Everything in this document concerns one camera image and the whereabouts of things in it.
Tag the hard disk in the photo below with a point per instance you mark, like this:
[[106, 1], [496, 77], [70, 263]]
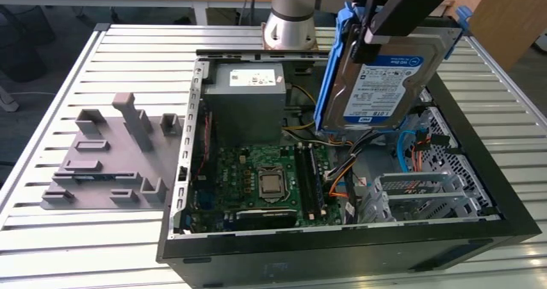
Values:
[[385, 90]]

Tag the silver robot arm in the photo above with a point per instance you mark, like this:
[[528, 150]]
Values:
[[292, 7]]

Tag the metal disk bay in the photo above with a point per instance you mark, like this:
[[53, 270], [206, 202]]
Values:
[[424, 195]]

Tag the black RAM slot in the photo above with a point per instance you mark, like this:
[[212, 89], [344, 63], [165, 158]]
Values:
[[324, 210], [310, 151], [301, 161], [306, 161]]

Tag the grey power supply unit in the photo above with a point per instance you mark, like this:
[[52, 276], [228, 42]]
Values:
[[244, 116]]

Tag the RAM stick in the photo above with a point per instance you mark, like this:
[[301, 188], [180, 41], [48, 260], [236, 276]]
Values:
[[317, 177]]

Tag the silver CPU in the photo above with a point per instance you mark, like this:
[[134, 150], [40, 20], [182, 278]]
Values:
[[272, 184]]

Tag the green motherboard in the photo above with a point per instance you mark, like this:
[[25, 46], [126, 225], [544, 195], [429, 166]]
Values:
[[233, 173]]

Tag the black graphics card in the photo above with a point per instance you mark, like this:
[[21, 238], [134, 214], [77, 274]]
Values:
[[265, 220]]

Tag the black PC case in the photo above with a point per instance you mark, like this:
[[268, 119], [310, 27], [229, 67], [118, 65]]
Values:
[[342, 263]]

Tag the grey parts rack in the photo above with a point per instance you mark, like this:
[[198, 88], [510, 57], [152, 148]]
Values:
[[112, 148]]

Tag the black chair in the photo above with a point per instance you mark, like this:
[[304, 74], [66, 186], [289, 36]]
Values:
[[22, 45]]

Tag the white stand leg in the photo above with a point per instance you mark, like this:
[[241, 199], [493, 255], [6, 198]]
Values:
[[9, 104]]

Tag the square brown base plate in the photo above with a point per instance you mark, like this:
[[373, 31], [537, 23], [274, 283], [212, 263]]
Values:
[[265, 46]]

